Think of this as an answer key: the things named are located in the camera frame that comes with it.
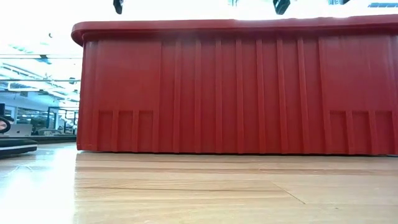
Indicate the black flip-flop sandal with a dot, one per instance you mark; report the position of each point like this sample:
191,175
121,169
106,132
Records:
15,146

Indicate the grey laptop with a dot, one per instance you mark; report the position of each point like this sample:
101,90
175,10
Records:
20,130

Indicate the red plastic bin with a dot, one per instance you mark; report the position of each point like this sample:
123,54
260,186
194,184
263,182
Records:
217,93

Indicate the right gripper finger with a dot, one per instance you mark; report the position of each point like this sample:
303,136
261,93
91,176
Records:
281,5

